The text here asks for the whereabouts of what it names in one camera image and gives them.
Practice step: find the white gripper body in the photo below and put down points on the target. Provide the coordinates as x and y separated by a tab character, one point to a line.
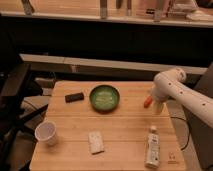
158	107

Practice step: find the orange red pepper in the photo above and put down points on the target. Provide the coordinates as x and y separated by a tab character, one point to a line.
148	102

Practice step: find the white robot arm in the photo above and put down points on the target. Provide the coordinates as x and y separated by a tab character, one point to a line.
170	83

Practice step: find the white sponge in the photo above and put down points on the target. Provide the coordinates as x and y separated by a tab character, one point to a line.
95	142

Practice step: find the white plastic bottle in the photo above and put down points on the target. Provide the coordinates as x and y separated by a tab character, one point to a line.
152	158

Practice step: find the green bowl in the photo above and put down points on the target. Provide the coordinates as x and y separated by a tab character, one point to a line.
104	98

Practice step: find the black rectangular block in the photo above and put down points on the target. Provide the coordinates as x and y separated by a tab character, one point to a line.
74	97

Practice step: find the white paper cup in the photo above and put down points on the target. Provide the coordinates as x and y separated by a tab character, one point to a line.
46	133

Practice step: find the black chair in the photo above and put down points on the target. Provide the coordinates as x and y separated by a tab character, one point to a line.
12	95

